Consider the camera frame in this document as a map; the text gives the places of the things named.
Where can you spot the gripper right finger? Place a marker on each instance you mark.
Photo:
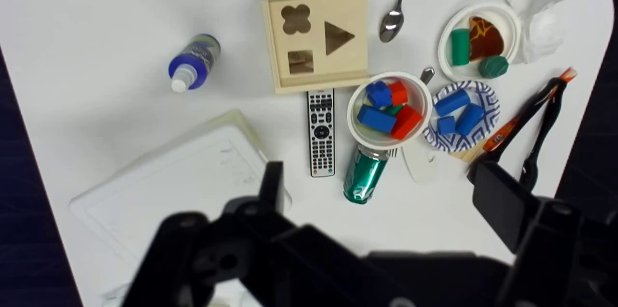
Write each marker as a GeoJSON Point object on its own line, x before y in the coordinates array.
{"type": "Point", "coordinates": [545, 239]}

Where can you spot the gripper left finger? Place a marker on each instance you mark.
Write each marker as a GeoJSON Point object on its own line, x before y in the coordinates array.
{"type": "Point", "coordinates": [251, 249]}

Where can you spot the black and silver remote control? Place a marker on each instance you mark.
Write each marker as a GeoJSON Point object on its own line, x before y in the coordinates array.
{"type": "Point", "coordinates": [321, 133]}

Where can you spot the orange and wood stick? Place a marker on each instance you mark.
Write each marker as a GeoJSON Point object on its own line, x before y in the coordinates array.
{"type": "Point", "coordinates": [499, 138]}

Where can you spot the green soda can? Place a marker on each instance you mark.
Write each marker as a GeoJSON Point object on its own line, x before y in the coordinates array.
{"type": "Point", "coordinates": [363, 176]}

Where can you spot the blue cylinder block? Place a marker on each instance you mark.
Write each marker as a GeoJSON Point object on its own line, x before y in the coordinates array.
{"type": "Point", "coordinates": [452, 102]}
{"type": "Point", "coordinates": [469, 119]}

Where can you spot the small blue cube block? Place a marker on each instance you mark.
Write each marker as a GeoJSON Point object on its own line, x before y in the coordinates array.
{"type": "Point", "coordinates": [446, 125]}

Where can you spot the blue patterned paper plate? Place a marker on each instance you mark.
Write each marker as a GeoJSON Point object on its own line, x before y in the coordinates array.
{"type": "Point", "coordinates": [487, 99]}

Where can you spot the green ridged block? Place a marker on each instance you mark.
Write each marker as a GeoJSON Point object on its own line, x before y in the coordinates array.
{"type": "Point", "coordinates": [494, 66]}

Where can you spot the blue rectangular block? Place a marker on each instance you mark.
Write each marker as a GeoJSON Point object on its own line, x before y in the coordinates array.
{"type": "Point", "coordinates": [376, 118]}

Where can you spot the large red block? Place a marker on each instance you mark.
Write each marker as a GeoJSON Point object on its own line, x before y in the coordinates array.
{"type": "Point", "coordinates": [406, 121]}

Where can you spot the white bowl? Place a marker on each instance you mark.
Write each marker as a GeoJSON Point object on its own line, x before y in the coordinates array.
{"type": "Point", "coordinates": [420, 92]}

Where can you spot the blue bottle with white cap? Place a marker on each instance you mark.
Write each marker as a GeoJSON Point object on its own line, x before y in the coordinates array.
{"type": "Point", "coordinates": [195, 61]}

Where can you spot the wooden shape sorter box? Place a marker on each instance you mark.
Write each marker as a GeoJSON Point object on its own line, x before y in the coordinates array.
{"type": "Point", "coordinates": [316, 63]}

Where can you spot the green block in bowl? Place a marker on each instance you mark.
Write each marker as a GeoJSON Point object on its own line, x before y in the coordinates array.
{"type": "Point", "coordinates": [393, 109]}

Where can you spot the blue star-shaped block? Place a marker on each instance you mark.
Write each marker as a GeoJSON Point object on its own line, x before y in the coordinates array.
{"type": "Point", "coordinates": [379, 94]}

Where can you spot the small red block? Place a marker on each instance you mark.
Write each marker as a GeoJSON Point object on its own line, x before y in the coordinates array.
{"type": "Point", "coordinates": [399, 93]}

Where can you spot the brown toy food piece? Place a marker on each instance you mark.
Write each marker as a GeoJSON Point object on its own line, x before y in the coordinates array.
{"type": "Point", "coordinates": [485, 39]}

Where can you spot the green cylinder block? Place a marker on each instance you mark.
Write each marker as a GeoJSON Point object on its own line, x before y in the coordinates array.
{"type": "Point", "coordinates": [460, 47]}

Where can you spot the white paper plate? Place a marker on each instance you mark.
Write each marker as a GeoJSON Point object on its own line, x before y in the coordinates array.
{"type": "Point", "coordinates": [509, 22]}

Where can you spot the metal spoon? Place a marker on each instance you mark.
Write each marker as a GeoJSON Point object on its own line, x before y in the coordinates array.
{"type": "Point", "coordinates": [392, 22]}

